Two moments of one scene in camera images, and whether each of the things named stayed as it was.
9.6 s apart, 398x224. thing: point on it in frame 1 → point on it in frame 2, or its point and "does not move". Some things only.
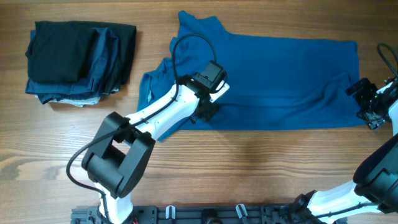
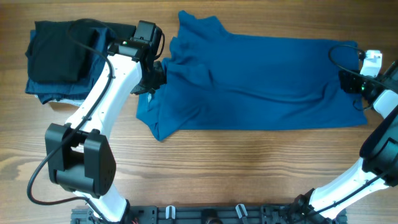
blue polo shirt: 272,83 does not move
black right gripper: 375,121 → 349,83
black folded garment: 58,51 does not move
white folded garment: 80,101 does not move
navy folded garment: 100,77 does not move
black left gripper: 206,114 → 160,79
